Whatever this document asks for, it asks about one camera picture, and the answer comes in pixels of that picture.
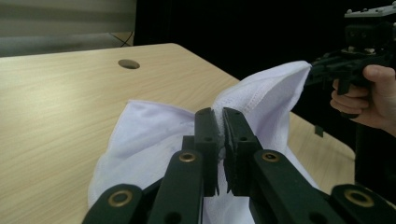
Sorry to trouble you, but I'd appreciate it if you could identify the white printed towel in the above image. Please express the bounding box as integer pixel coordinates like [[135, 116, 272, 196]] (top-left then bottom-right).
[[87, 60, 321, 224]]

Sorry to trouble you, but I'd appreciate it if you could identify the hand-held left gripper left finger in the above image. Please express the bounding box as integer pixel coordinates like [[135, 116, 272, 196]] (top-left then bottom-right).
[[181, 106, 220, 198]]

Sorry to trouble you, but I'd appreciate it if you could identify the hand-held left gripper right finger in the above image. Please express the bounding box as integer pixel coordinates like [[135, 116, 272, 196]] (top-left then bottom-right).
[[222, 106, 264, 198]]

